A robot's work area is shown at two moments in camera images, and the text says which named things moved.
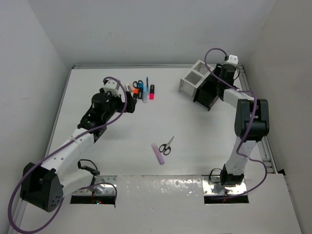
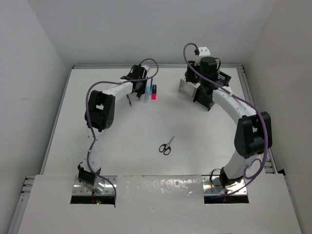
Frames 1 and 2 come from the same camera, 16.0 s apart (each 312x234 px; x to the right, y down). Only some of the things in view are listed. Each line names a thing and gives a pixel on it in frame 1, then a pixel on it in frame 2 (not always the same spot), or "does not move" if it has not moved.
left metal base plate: x=101 y=185 does not move
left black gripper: x=130 y=103 -> x=142 y=90
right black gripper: x=218 y=69 -> x=190 y=77
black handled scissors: x=165 y=147 does not move
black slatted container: x=206 y=93 does not move
